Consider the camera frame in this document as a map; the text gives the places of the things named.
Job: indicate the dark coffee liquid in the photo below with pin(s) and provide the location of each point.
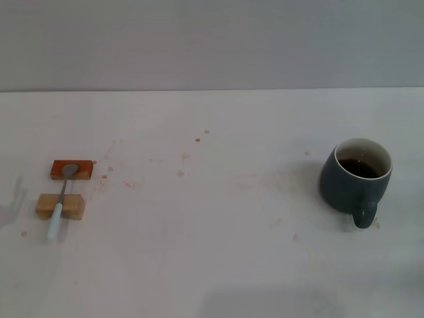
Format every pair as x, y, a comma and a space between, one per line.
359, 169

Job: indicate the grey ceramic cup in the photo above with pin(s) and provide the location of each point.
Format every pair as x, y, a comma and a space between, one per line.
338, 189

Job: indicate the light wooden block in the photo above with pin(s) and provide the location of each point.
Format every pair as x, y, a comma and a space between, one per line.
74, 205

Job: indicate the reddish brown wooden block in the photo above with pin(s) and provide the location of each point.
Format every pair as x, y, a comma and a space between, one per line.
84, 169

